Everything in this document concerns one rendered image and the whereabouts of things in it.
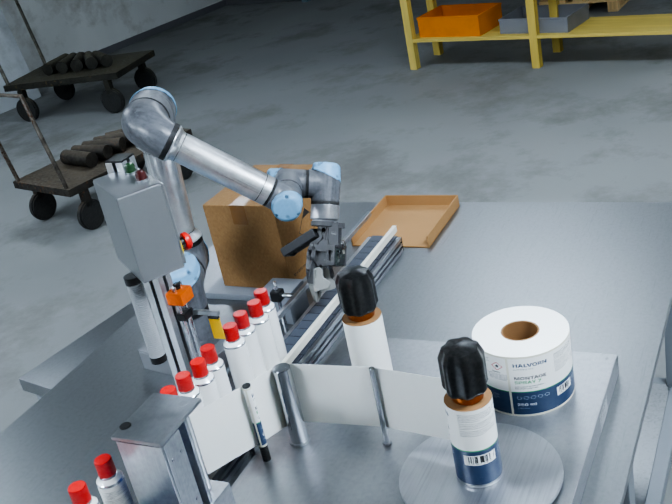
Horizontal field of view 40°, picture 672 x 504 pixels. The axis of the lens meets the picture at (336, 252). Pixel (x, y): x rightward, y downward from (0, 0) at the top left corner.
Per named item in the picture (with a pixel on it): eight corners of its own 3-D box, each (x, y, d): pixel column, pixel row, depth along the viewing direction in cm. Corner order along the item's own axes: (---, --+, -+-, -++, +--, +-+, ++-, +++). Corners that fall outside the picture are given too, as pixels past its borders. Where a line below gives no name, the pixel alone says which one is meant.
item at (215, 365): (233, 432, 203) (210, 354, 195) (214, 429, 206) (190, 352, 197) (245, 417, 208) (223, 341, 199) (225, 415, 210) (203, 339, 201)
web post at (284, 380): (304, 448, 193) (285, 374, 185) (285, 446, 195) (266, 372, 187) (314, 435, 197) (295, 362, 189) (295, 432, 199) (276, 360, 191)
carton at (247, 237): (292, 290, 266) (272, 206, 254) (224, 286, 277) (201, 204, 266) (337, 243, 289) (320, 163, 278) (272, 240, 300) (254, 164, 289)
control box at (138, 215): (143, 284, 185) (116, 199, 177) (118, 260, 199) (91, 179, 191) (189, 266, 189) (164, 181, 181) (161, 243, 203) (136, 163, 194)
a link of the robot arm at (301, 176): (266, 177, 232) (309, 179, 233) (267, 162, 242) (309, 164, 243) (265, 206, 235) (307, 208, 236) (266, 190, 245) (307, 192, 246)
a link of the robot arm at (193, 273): (159, 321, 235) (147, 275, 229) (166, 297, 247) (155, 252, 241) (206, 314, 234) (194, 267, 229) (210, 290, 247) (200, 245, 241)
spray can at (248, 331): (254, 396, 215) (234, 321, 206) (245, 387, 219) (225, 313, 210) (274, 387, 217) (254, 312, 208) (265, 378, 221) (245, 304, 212)
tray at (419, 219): (429, 247, 278) (427, 236, 276) (352, 246, 290) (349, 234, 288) (459, 205, 302) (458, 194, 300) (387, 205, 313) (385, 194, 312)
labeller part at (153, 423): (161, 447, 159) (159, 443, 159) (110, 440, 164) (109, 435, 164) (202, 401, 170) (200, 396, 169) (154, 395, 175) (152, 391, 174)
